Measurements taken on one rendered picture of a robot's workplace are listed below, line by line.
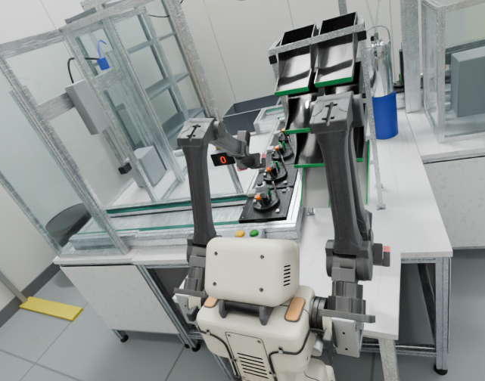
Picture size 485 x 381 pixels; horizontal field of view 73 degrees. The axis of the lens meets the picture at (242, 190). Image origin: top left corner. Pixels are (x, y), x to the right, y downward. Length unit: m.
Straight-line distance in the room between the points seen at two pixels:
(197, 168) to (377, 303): 0.77
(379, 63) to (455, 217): 1.01
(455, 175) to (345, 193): 1.43
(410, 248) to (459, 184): 0.81
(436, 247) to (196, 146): 0.99
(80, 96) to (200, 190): 1.36
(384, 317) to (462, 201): 1.18
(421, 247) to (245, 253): 0.86
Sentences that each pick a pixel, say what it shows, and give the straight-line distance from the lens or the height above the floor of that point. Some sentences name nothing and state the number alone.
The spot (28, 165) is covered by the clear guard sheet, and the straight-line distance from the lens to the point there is 1.96.
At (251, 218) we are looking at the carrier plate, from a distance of 1.58.
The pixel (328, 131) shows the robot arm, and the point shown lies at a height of 1.59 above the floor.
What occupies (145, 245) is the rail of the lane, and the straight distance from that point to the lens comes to 1.90.
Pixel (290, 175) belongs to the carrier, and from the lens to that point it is 1.83.
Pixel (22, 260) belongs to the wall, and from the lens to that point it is 3.95.
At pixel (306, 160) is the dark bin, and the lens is 1.43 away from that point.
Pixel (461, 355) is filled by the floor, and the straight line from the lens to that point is 2.21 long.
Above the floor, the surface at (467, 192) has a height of 0.58.
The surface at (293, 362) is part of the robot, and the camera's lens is 0.84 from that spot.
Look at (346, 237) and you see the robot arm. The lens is 0.81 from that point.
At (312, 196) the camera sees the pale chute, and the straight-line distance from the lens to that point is 1.51.
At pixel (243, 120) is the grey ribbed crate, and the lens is 3.53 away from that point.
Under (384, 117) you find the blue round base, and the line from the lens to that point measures 2.18.
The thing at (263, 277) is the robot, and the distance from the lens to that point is 0.76.
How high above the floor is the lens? 1.87
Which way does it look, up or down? 30 degrees down
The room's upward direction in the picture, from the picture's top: 20 degrees counter-clockwise
